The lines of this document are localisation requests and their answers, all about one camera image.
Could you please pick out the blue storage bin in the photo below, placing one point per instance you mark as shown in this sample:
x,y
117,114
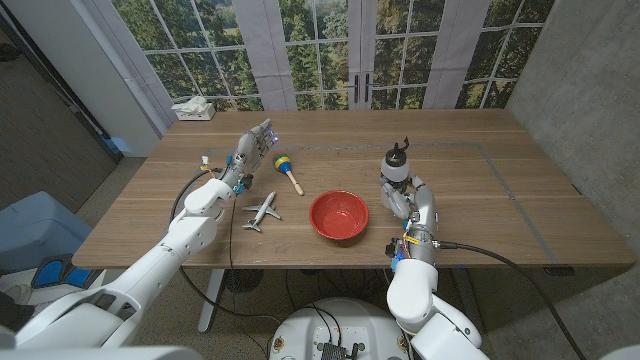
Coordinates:
x,y
35,230

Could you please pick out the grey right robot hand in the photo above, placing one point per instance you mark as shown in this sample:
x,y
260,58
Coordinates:
x,y
425,210

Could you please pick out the colourful striped wooden maraca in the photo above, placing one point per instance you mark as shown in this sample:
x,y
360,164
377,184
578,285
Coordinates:
x,y
281,162

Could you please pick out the red bowl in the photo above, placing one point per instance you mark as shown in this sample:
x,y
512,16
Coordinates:
x,y
338,215

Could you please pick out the grey table leg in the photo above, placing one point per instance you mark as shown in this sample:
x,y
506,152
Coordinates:
x,y
469,300

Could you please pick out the white table leg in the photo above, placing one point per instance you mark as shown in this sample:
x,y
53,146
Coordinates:
x,y
210,300

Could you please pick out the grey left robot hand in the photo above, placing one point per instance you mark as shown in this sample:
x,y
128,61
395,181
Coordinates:
x,y
247,152

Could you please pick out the white oil cruet black pump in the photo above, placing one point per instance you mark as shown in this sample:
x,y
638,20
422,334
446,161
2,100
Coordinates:
x,y
395,170

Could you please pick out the round black fan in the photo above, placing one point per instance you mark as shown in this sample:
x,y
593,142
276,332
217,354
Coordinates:
x,y
243,281

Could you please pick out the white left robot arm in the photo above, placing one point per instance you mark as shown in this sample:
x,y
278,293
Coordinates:
x,y
180,240

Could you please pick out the white toy airplane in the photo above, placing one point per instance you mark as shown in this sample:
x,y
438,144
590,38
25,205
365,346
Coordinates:
x,y
262,210

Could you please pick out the white tissue box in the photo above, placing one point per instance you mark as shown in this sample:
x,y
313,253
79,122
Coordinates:
x,y
195,112

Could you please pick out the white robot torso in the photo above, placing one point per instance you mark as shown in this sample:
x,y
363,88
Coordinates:
x,y
340,320

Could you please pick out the blue and black pedal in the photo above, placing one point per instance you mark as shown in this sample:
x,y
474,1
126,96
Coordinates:
x,y
50,272

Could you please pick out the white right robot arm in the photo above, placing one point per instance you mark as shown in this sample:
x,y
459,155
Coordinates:
x,y
412,295

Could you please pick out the white sneaker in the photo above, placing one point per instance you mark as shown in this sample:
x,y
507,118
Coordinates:
x,y
15,292

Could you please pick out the printed window backdrop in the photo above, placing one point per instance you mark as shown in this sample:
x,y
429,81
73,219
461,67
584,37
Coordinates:
x,y
320,50

